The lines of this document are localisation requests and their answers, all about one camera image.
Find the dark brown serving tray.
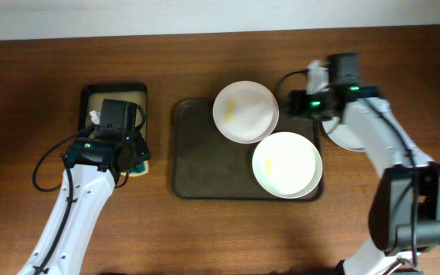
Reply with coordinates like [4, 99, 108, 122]
[170, 98, 325, 202]

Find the white plate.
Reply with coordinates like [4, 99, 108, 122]
[251, 131, 323, 199]
[212, 81, 280, 144]

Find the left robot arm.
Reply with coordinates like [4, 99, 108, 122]
[20, 99, 151, 274]

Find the white top plate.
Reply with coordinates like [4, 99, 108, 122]
[212, 81, 280, 144]

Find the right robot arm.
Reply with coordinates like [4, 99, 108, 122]
[283, 53, 440, 275]

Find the pale blue plate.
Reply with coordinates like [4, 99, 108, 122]
[322, 117, 365, 152]

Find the green yellow sponge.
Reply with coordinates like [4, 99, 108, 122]
[121, 160, 149, 177]

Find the white right plate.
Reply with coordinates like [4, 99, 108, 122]
[251, 131, 323, 199]

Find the black soapy water tub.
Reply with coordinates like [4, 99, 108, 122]
[78, 82, 147, 146]

